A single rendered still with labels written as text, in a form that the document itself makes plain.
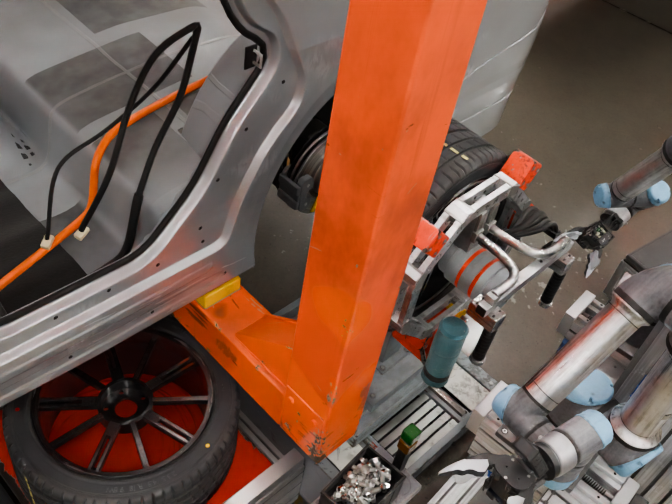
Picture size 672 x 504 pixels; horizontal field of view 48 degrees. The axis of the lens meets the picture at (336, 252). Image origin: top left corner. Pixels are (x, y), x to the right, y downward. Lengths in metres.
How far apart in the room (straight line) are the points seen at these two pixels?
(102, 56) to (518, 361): 1.97
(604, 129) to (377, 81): 3.50
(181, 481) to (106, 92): 1.16
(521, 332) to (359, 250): 1.91
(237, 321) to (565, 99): 3.10
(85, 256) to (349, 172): 1.04
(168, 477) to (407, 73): 1.33
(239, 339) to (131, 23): 1.16
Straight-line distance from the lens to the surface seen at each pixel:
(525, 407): 1.63
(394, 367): 2.78
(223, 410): 2.27
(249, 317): 2.25
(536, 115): 4.63
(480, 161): 2.14
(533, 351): 3.31
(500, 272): 2.22
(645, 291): 1.59
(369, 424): 2.70
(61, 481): 2.20
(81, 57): 2.61
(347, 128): 1.40
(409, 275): 2.05
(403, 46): 1.25
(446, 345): 2.28
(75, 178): 2.42
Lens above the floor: 2.43
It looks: 45 degrees down
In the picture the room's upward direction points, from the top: 11 degrees clockwise
